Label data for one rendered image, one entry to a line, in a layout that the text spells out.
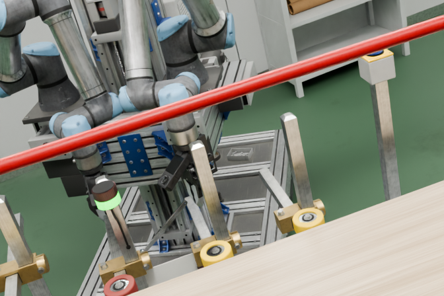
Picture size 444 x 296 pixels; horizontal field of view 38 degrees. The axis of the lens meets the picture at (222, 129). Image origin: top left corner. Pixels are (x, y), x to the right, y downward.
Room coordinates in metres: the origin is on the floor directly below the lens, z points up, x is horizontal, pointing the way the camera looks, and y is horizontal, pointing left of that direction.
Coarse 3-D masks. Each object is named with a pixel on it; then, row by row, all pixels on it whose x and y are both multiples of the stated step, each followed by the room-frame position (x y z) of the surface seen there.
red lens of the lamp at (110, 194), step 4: (104, 180) 1.38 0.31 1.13; (112, 180) 1.37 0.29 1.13; (112, 188) 1.33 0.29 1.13; (116, 188) 1.34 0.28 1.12; (92, 192) 1.33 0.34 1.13; (104, 192) 1.32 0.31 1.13; (108, 192) 1.32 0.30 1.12; (112, 192) 1.33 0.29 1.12; (116, 192) 1.34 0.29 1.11; (96, 196) 1.32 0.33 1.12; (100, 196) 1.32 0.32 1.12; (104, 196) 1.32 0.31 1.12; (108, 196) 1.32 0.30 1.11; (112, 196) 1.32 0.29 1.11; (96, 200) 1.33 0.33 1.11; (100, 200) 1.32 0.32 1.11; (104, 200) 1.32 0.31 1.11
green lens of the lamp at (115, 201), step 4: (116, 196) 1.33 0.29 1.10; (112, 200) 1.32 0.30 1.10; (116, 200) 1.33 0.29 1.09; (120, 200) 1.34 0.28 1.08; (96, 204) 1.33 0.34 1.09; (100, 204) 1.32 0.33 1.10; (104, 204) 1.32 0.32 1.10; (108, 204) 1.32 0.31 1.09; (112, 204) 1.32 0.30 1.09; (116, 204) 1.33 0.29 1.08; (100, 208) 1.32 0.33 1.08; (104, 208) 1.32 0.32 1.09; (108, 208) 1.32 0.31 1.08
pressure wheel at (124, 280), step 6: (120, 276) 1.28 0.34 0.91; (126, 276) 1.27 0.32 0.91; (108, 282) 1.27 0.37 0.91; (114, 282) 1.27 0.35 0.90; (120, 282) 1.25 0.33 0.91; (126, 282) 1.25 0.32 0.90; (132, 282) 1.25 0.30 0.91; (108, 288) 1.25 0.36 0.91; (114, 288) 1.25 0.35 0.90; (120, 288) 1.24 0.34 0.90; (126, 288) 1.23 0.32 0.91; (132, 288) 1.23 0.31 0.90; (108, 294) 1.22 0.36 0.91; (114, 294) 1.22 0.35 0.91; (120, 294) 1.21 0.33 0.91; (126, 294) 1.21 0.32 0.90
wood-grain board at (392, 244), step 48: (432, 192) 1.30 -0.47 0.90; (288, 240) 1.26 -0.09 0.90; (336, 240) 1.21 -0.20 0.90; (384, 240) 1.17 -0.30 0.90; (432, 240) 1.13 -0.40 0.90; (192, 288) 1.18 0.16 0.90; (240, 288) 1.13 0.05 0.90; (288, 288) 1.09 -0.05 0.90; (336, 288) 1.06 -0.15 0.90; (384, 288) 1.02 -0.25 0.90; (432, 288) 0.99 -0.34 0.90
